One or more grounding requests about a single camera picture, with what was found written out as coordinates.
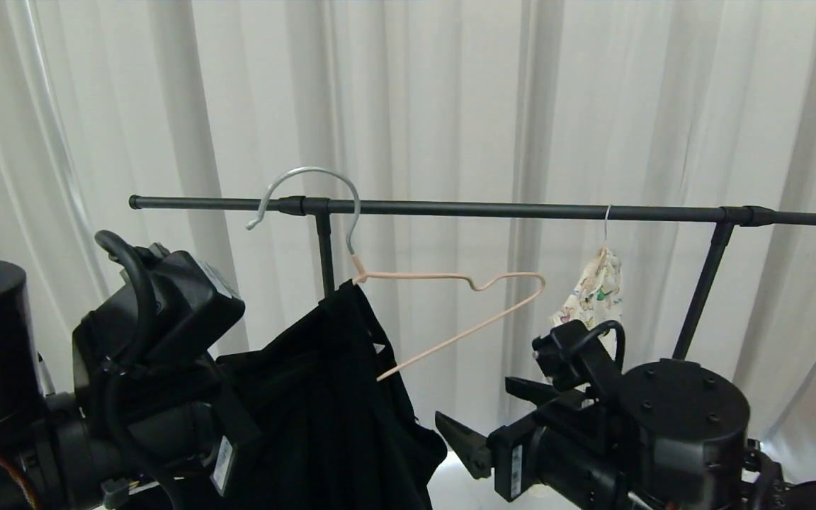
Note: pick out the black clothes rack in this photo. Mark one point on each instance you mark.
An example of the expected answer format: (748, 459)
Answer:
(521, 210)

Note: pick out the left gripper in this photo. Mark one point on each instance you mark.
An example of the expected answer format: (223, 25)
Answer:
(132, 453)

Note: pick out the black garment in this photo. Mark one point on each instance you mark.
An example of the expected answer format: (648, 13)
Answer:
(337, 411)

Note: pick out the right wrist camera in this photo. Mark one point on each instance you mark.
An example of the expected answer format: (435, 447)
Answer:
(571, 354)

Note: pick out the cream printed garment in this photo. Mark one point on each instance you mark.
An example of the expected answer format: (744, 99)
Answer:
(596, 297)

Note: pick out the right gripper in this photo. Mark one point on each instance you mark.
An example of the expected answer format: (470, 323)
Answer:
(564, 460)

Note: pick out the pink clothes hanger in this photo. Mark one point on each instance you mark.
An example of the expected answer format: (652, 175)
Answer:
(605, 227)
(415, 275)

